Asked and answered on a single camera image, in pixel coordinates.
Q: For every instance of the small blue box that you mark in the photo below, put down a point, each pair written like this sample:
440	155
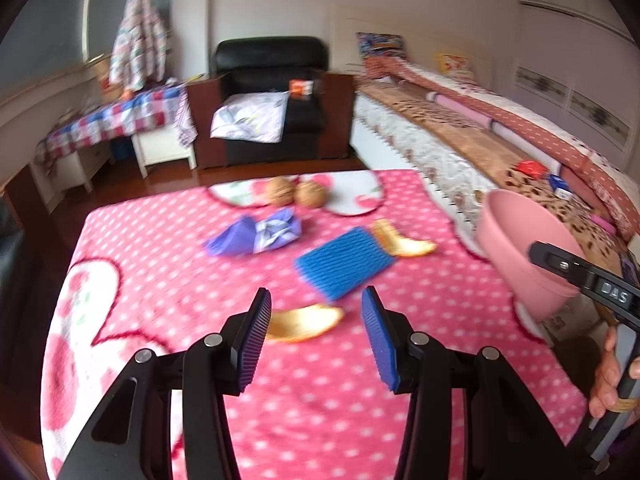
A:
560	186

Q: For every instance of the red dotted quilt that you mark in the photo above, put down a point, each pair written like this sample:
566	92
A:
540	115

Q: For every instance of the orange peel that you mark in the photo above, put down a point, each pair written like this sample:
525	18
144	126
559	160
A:
400	245
305	322

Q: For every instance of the white bedside cabinet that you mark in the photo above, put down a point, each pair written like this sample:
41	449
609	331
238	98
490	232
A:
162	147

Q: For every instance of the patterned hanging cloth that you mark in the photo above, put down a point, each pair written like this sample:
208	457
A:
185	120

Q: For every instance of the white quilted mattress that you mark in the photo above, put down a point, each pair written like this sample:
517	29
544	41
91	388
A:
400	135

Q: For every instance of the walnut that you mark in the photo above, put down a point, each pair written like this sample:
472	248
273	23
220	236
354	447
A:
280	191
311	195

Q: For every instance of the small orange box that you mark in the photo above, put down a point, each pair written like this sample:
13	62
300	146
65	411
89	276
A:
301	87

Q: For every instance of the white desk drawer unit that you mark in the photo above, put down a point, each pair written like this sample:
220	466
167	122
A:
75	165

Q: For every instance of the checkered cloth side table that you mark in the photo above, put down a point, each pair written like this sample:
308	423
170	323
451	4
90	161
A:
110	120

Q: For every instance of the purple crumpled wrapper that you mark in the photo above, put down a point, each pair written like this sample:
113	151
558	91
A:
270	230

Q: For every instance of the rolled pink mat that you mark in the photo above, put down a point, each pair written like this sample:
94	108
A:
465	110

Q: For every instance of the white wardrobe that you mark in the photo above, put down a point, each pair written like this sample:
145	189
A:
575	60

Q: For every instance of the pink plastic basin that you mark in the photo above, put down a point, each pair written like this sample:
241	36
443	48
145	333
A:
520	260

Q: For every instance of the person's right hand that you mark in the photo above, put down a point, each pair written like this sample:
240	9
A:
605	380

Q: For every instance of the hanging patterned padded jacket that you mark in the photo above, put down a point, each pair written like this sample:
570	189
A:
137	40

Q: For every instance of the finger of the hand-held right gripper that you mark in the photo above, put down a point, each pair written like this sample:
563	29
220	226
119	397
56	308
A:
557	262

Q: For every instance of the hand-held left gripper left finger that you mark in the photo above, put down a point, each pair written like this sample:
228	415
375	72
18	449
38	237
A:
255	340

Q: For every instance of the cream bed headboard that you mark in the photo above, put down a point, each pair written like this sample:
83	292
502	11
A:
400	22

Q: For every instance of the bed with patterned bedding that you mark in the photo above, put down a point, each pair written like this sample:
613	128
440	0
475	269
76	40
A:
450	130

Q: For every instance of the red snack packet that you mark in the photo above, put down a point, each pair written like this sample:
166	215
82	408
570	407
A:
531	168

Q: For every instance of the yellow floral pillow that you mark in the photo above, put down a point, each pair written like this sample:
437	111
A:
456	67

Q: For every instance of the colourful cartoon pillow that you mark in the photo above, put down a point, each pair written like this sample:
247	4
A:
380	45

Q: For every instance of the white floral cushion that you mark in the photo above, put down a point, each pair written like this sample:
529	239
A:
250	117

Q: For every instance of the blue foam fruit net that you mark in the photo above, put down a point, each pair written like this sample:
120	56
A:
345	260

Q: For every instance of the beige bag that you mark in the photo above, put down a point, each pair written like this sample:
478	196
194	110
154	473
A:
110	80

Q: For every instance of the black leather armchair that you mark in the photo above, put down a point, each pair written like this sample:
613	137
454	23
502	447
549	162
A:
270	52

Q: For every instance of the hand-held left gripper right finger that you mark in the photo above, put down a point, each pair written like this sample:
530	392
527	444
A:
377	340

